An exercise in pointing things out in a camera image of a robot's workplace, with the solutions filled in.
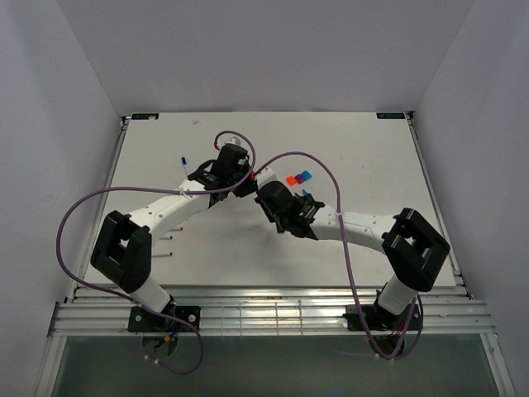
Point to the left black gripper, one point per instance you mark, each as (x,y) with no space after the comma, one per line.
(249,188)

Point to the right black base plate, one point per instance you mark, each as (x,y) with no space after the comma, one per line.
(378,319)

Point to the orange highlighter cap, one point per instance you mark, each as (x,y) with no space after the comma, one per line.
(291,180)

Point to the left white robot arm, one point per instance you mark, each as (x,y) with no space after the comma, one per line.
(123,249)

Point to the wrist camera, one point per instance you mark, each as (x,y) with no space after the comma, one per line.
(265,176)
(232,162)

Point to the right blue corner label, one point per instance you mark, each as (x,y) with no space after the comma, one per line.
(390,115)

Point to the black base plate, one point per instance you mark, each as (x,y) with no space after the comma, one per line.
(176,318)
(378,319)

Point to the left blue corner label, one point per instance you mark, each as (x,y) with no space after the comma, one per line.
(145,116)

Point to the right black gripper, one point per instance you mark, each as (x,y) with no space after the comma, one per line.
(265,208)

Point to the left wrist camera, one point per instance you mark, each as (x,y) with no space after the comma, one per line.
(232,162)

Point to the blue corner label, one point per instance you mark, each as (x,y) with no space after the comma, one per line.
(390,115)
(145,116)

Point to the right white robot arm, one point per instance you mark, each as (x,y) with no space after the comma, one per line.
(415,250)

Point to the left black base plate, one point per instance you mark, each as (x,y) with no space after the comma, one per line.
(176,318)

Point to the aluminium frame rail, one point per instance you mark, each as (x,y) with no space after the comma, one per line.
(244,312)

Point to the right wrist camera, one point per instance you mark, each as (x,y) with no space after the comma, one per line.
(265,176)

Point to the black thin pen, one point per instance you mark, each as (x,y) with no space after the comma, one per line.
(162,255)

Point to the purple highlighter cap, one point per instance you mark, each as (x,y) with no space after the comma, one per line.
(299,178)

